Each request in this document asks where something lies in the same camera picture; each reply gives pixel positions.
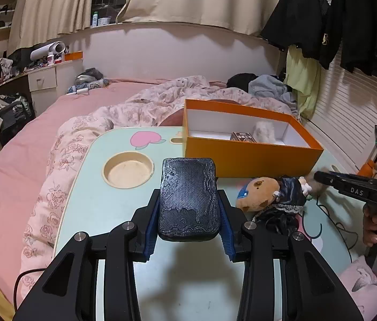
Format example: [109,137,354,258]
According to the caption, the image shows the grey furry keychain toy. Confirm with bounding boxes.
[305,173,328,197]

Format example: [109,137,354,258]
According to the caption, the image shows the light green hanging garment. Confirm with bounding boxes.
[284,45,321,119]

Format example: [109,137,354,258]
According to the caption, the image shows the black cable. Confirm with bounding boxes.
[13,267,47,313]

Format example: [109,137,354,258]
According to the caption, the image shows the white hair dryer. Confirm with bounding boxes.
[30,41,66,61]

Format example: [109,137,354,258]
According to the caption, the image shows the white drawer cabinet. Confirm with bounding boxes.
[28,59,84,117]

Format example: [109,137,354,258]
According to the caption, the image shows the grey clothes pile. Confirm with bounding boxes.
[248,75,298,114]

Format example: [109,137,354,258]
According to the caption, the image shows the brown plush doll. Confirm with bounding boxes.
[236,177,313,236]

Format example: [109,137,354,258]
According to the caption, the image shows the small patterned box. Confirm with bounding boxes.
[231,132,256,143]

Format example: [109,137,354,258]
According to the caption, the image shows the black hanging clothes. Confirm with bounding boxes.
[260,0,377,78]

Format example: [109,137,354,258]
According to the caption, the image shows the clothes heap on bed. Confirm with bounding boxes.
[66,67,110,95]

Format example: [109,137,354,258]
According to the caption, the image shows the white fluffy toy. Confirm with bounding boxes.
[252,120,277,144]

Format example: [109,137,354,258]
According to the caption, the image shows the orange box lid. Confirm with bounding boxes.
[64,51,83,61]

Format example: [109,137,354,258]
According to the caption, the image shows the black lace pouch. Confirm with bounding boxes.
[158,157,221,242]

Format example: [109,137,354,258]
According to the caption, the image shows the beige curtain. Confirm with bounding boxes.
[8,0,278,53]

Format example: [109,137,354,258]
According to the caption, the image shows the orange cardboard box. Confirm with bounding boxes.
[183,99,323,178]

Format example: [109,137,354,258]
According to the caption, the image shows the orange bottle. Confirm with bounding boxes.
[357,159,377,178]

